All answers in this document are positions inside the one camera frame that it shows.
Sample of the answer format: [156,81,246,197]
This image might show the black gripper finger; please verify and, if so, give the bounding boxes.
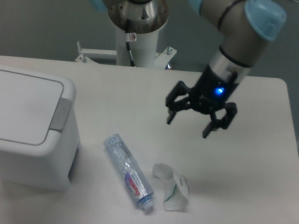
[202,102,238,138]
[165,81,195,125]

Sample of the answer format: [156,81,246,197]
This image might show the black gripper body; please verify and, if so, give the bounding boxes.
[189,65,239,119]

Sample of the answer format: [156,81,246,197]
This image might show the white push-lid trash can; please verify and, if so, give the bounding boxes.
[0,65,81,191]

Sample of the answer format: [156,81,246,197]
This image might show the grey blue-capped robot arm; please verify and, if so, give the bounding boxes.
[88,0,287,137]

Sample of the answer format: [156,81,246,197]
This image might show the crumpled white plastic wrapper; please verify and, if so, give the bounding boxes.
[152,163,189,212]

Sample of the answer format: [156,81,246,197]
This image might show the clear plastic water bottle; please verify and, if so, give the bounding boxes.
[103,134,155,212]

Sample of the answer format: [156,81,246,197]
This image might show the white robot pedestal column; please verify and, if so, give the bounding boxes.
[115,26,159,68]

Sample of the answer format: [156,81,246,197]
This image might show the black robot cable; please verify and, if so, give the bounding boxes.
[119,18,143,68]

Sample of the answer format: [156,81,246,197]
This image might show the white pedestal base frame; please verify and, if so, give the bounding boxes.
[74,41,177,70]

